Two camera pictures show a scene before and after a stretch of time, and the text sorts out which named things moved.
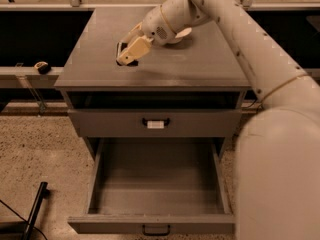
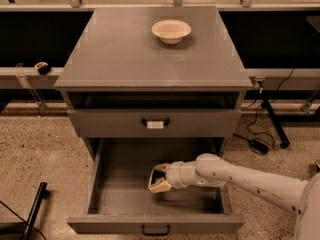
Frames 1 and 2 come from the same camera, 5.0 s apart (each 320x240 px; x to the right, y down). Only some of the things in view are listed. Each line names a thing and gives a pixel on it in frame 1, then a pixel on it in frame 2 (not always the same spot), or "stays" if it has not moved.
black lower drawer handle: x=155 y=234 stays
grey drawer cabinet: x=192 y=89 stays
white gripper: x=154 y=24 to x=174 y=176
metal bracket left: x=22 y=78 stays
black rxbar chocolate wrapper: x=119 y=47 to x=155 y=175
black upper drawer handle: x=155 y=124 stays
